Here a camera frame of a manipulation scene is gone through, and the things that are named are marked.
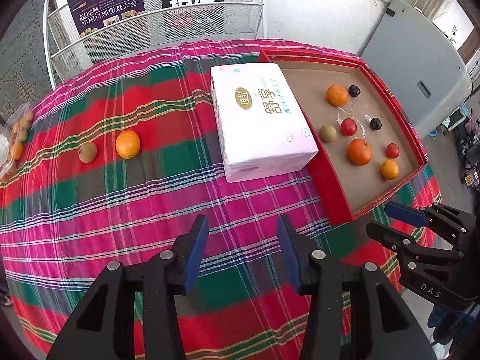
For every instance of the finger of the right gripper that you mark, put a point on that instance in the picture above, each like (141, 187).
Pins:
(407, 213)
(401, 239)

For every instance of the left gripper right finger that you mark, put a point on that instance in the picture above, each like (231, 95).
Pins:
(355, 311)

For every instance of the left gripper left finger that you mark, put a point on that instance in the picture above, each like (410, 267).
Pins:
(102, 324)

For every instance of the yellow orange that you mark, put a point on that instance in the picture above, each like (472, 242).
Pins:
(389, 169)
(127, 144)

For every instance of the deep orange mandarin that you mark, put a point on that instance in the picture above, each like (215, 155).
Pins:
(359, 152)

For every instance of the dark plum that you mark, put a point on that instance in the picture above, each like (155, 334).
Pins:
(375, 124)
(354, 91)

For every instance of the small red tomato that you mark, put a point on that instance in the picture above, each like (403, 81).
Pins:
(348, 127)

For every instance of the small green kiwi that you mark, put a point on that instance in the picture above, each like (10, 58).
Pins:
(328, 133)

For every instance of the dark plum front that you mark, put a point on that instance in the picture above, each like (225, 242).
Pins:
(354, 91)

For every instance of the blue gloved right hand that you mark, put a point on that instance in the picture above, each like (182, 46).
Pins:
(450, 326)

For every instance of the red cardboard box tray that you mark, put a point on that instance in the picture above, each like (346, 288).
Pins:
(348, 191)

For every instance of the plaid tablecloth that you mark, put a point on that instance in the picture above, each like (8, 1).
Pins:
(63, 220)

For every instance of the grey metal cabinet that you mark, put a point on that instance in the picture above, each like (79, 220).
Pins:
(419, 65)

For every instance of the white pink tissue pack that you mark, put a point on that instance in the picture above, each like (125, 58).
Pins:
(261, 127)

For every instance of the clear plastic fruit bag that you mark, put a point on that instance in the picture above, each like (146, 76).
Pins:
(14, 134)

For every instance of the studded metal door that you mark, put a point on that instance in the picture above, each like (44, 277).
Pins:
(24, 76)

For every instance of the white metal mesh rack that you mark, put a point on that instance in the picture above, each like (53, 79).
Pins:
(68, 54)

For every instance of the dark purple cookbook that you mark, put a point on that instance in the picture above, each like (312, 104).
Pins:
(92, 15)

